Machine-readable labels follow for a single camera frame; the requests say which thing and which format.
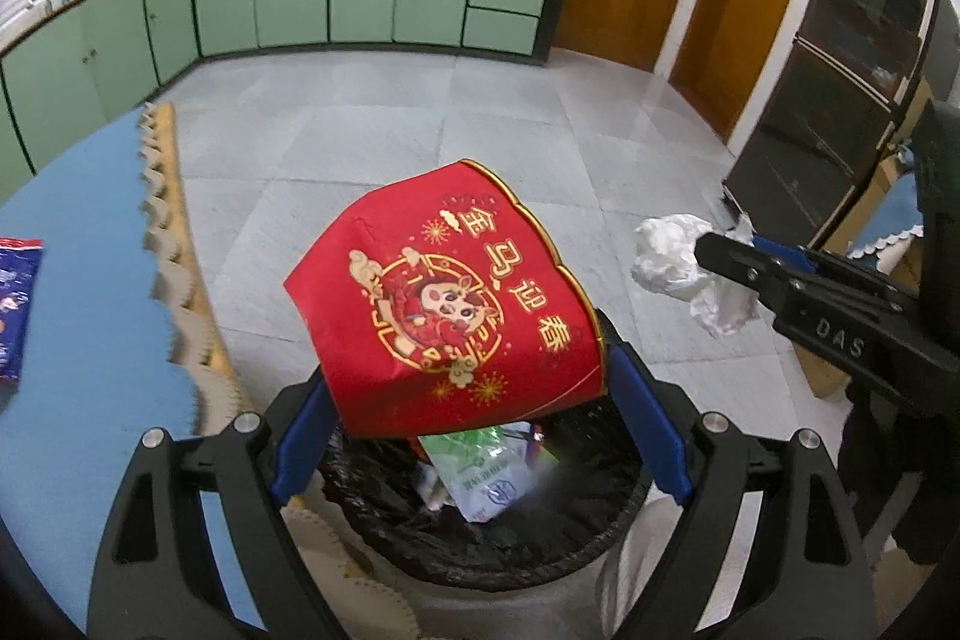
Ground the blue tablecloth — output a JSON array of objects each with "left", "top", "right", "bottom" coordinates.
[{"left": 0, "top": 101, "right": 421, "bottom": 640}]

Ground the red gold printed envelope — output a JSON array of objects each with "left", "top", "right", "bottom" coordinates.
[{"left": 283, "top": 158, "right": 607, "bottom": 440}]

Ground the blue white snack packet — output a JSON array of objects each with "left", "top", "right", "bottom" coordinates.
[{"left": 0, "top": 235, "right": 44, "bottom": 390}]

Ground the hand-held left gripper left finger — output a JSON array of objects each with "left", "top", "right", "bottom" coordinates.
[{"left": 88, "top": 377, "right": 353, "bottom": 640}]

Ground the white cloth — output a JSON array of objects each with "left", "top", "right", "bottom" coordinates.
[{"left": 596, "top": 497, "right": 680, "bottom": 640}]

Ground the black lined trash bin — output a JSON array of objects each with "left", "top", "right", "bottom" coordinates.
[{"left": 319, "top": 385, "right": 653, "bottom": 585}]

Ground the white tissue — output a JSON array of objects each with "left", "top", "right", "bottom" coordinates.
[{"left": 630, "top": 212, "right": 760, "bottom": 339}]

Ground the black glass cabinet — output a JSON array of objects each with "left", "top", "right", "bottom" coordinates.
[{"left": 721, "top": 0, "right": 960, "bottom": 251}]

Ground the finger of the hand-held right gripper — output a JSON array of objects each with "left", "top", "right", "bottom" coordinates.
[
  {"left": 752, "top": 235, "right": 912, "bottom": 311},
  {"left": 694, "top": 233, "right": 822, "bottom": 315}
]

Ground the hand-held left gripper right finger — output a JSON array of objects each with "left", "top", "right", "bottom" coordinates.
[{"left": 592, "top": 308, "right": 878, "bottom": 640}]

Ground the blue scalloped cloth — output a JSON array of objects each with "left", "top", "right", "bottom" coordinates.
[{"left": 847, "top": 171, "right": 927, "bottom": 259}]

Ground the green white snack packet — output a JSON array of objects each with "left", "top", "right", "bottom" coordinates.
[{"left": 416, "top": 424, "right": 560, "bottom": 525}]

